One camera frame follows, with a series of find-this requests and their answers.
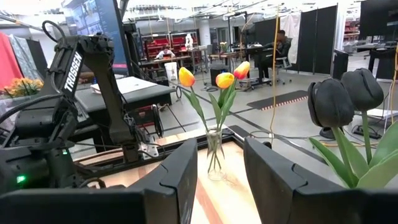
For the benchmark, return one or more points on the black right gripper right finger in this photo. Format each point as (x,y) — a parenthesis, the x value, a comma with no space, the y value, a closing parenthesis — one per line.
(326,208)

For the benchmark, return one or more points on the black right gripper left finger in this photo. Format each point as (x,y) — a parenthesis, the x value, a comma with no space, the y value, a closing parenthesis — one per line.
(93,208)

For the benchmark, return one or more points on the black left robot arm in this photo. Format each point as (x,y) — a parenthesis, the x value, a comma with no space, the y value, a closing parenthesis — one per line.
(107,87)

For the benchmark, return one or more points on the clear slender glass vase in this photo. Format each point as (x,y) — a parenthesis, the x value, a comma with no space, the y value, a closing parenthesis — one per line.
(215,168)

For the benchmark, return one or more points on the black floor stand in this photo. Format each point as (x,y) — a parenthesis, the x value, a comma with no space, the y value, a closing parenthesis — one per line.
(329,133)

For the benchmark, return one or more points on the silver mounting plate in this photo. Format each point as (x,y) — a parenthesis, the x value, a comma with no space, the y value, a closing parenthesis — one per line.
(149,151)

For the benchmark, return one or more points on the yellow flower bunch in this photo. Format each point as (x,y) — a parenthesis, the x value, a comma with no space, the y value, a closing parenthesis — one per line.
(23,87)

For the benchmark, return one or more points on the black power strip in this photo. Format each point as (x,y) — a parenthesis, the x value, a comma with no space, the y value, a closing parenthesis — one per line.
(367,133)

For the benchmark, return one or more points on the black edge clamp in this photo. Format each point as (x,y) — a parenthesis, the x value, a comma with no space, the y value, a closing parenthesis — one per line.
(267,144)

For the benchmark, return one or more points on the red tool case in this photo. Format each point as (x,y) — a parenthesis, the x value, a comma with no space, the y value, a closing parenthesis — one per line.
(144,115)

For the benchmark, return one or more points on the red hanging cloth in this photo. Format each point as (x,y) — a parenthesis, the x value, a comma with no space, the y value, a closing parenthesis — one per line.
(7,62)

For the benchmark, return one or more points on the grey patterned cloth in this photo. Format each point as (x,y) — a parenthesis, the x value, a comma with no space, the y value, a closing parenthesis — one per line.
(26,56)

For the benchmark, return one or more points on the black hazard striped mat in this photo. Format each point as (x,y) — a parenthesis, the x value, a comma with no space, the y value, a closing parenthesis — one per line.
(276,99)

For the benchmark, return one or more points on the grey side desk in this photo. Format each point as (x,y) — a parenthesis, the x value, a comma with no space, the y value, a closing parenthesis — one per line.
(149,95)

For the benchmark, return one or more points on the white booklet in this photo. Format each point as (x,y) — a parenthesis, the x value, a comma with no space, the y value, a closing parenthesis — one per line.
(136,84)

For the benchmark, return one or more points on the computer monitor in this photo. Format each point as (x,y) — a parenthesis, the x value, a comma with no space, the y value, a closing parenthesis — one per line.
(102,28)

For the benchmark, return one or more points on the white waste bin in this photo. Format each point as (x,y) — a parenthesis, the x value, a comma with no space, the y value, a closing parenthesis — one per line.
(171,71)

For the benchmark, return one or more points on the person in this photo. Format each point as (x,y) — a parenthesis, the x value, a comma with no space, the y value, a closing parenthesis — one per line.
(281,46)
(164,53)

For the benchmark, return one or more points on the black partition panel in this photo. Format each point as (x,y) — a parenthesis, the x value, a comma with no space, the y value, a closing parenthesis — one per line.
(317,40)

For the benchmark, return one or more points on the black standing desk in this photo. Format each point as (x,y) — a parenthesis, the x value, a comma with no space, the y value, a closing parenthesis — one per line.
(258,49)

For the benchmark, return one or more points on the red storage rack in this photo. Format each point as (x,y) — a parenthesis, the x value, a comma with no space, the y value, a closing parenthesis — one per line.
(161,42)

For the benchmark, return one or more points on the white hanging cloth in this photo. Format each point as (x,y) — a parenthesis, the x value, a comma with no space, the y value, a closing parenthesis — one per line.
(291,31)

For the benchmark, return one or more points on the black aluminium table frame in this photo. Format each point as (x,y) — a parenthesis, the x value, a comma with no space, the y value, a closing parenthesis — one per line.
(235,134)

